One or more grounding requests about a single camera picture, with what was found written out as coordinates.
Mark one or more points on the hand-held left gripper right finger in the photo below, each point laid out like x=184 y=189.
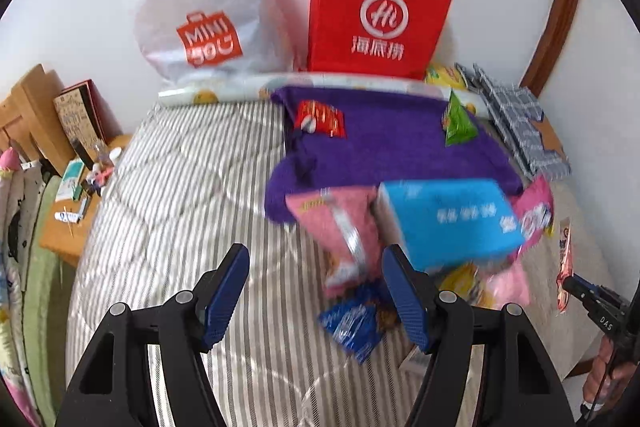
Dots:
x=405 y=302

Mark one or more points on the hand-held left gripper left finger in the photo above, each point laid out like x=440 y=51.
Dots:
x=225 y=297

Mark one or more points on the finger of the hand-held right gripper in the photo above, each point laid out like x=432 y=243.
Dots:
x=585 y=289

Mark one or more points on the red white snack packet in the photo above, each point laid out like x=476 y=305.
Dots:
x=566 y=257

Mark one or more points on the yellow snack packet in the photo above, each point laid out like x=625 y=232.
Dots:
x=462 y=282

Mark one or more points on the person's right hand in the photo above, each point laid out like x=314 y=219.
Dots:
x=597 y=377

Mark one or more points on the blue snack packet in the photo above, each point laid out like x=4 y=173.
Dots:
x=350 y=322

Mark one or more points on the blue box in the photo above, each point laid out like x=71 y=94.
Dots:
x=450 y=217

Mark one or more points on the pink snack packet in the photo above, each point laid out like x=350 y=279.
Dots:
x=325 y=227
x=535 y=207

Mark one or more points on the brown cardboard box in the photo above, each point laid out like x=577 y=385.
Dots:
x=552 y=137

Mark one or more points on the purple towel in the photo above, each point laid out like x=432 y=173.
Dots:
x=390 y=142

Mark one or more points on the cluster of small cosmetics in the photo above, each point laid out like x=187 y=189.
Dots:
x=100 y=172

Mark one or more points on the grey checked cloth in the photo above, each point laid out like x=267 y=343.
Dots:
x=520 y=122

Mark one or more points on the wooden nightstand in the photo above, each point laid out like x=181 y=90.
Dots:
x=55 y=237

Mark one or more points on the green blanket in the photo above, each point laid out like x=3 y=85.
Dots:
x=40 y=282

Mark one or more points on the green snack packet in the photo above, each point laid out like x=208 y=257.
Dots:
x=457 y=122

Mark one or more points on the teal white box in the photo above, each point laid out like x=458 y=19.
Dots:
x=70 y=179

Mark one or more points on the patterned paper roll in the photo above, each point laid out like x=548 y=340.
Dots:
x=225 y=89

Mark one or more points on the cartoon print bedding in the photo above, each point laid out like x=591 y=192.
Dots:
x=12 y=232

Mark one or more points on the yellow chip bag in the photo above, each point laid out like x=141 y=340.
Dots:
x=442 y=74

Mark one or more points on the red framed board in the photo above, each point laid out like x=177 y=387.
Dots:
x=75 y=117

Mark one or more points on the wooden headboard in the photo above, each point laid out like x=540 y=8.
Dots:
x=35 y=107

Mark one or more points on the brown wooden trim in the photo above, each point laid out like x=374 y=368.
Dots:
x=570 y=7

